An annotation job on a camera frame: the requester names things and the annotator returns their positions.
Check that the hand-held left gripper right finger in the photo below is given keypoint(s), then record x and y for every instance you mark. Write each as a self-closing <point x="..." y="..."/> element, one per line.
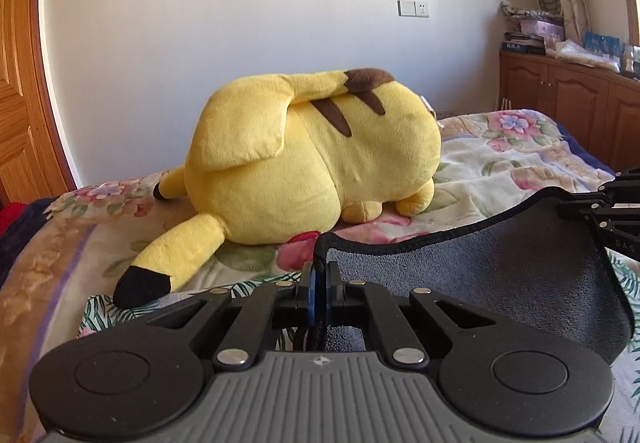
<point x="325" y="292"/>

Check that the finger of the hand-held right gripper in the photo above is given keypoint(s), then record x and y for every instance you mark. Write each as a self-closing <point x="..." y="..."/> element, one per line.
<point x="622" y="185"/>
<point x="582" y="213"/>

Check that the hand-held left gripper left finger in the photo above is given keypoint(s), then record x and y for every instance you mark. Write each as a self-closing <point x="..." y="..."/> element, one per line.
<point x="311" y="292"/>

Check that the dark grey towel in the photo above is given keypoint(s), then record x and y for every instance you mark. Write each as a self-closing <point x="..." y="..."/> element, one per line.
<point x="475" y="268"/>

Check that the wooden cabinet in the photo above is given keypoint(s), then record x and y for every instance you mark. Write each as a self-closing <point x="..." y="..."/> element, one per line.
<point x="570" y="98"/>

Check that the floral blanket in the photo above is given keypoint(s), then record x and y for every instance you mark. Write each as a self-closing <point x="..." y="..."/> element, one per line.
<point x="480" y="173"/>

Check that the white plastic bag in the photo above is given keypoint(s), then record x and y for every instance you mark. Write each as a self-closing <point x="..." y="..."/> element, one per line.
<point x="585" y="54"/>

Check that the blue box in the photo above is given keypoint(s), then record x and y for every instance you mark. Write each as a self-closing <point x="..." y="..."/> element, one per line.
<point x="602" y="43"/>

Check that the yellow plush toy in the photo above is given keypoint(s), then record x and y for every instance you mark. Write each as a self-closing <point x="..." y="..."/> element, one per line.
<point x="310" y="148"/>

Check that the power strip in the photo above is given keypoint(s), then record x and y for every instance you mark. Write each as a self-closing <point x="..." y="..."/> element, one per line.
<point x="445" y="114"/>

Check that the stack of books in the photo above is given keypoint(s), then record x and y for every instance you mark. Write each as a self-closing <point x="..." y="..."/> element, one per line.
<point x="522" y="44"/>

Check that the purple box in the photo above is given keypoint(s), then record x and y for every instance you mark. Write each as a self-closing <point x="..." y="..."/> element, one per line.
<point x="542" y="29"/>

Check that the folded floral cloth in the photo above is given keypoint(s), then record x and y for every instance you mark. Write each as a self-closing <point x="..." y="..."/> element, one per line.
<point x="530" y="12"/>

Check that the red cloth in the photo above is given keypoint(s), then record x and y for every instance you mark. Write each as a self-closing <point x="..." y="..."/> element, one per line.
<point x="12" y="218"/>

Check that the wooden door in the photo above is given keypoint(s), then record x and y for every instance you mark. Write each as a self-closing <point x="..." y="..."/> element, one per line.
<point x="22" y="88"/>

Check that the white wall switch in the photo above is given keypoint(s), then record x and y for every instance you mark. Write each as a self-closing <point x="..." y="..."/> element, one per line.
<point x="414" y="8"/>

